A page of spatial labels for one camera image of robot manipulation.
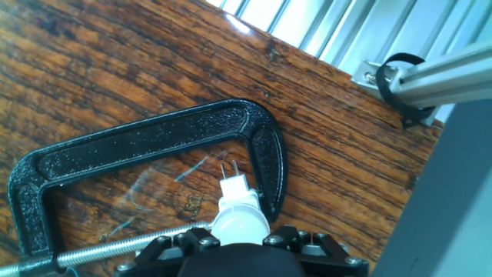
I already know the black C-clamp with steel screw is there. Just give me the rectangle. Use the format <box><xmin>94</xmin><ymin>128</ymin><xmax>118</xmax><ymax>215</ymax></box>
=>
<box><xmin>0</xmin><ymin>98</ymin><xmax>289</xmax><ymax>277</ymax></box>

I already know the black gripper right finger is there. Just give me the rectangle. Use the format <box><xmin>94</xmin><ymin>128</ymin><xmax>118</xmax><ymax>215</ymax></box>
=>
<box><xmin>262</xmin><ymin>225</ymin><xmax>371</xmax><ymax>277</ymax></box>

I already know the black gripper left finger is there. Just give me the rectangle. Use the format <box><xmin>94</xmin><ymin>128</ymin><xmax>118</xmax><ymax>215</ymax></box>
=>
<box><xmin>112</xmin><ymin>227</ymin><xmax>222</xmax><ymax>277</ymax></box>

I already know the brown wooden board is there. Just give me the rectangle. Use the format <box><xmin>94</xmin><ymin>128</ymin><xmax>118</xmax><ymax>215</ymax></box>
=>
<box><xmin>0</xmin><ymin>0</ymin><xmax>444</xmax><ymax>277</ymax></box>

